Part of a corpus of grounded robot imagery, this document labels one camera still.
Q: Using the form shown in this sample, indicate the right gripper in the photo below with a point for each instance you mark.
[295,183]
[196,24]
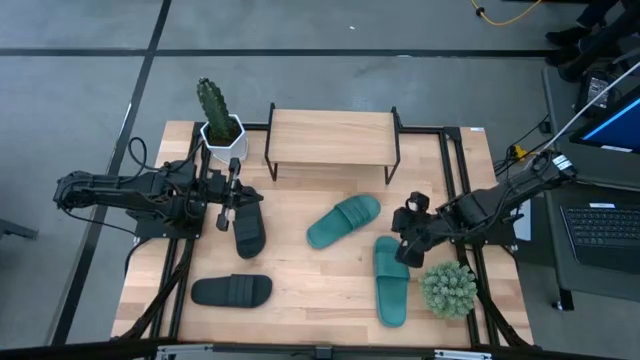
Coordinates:
[415,230]

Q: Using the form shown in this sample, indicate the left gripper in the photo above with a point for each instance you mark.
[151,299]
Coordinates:
[220,192]

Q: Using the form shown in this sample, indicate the black rubber slide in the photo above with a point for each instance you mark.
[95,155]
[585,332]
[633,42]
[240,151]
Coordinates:
[230,291]
[250,235]

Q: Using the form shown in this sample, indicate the green rubber slide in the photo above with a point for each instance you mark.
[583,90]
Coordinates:
[391,295]
[345,217]

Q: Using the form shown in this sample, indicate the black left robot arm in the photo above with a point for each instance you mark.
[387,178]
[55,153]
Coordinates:
[125,192]

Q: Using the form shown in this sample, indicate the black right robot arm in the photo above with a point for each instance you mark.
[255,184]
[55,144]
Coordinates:
[500,200]

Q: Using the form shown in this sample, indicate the wooden shelf black metal legs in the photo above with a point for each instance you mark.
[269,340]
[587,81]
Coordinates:
[330,137]

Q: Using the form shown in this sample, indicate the white hexagonal plant pot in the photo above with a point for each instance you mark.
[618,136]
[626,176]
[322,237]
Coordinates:
[235,150]

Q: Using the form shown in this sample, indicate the round green succulent plant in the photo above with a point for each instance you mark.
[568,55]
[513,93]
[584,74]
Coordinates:
[448,291]

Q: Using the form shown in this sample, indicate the green cactus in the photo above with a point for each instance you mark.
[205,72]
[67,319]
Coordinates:
[212,105]

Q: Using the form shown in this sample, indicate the yellow plug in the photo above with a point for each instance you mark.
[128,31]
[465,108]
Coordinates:
[519,151]

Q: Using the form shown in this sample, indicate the black laptop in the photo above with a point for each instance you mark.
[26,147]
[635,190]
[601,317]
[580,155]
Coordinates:
[600,230]

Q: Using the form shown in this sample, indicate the grey side table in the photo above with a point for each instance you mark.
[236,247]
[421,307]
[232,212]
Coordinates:
[590,175]

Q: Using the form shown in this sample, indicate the grey metal furniture leg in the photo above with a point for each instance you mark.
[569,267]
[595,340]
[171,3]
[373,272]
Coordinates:
[17,230]

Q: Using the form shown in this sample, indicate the monitor with blue screen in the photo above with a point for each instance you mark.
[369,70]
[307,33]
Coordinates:
[617,127]

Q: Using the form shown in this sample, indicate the black power adapter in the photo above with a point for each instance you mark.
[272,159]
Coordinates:
[596,90]

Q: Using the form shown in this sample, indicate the person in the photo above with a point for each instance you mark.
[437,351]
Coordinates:
[567,36]

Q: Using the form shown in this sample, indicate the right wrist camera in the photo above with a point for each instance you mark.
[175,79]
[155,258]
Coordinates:
[418,202]

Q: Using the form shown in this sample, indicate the silver aluminium bracket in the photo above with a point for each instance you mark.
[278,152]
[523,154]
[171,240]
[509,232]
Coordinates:
[185,352]
[462,355]

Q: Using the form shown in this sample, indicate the black aluminium table frame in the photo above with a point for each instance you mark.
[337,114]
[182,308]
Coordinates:
[425,129]

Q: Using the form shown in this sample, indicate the black camera mount frame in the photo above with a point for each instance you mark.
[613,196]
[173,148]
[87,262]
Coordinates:
[300,351]

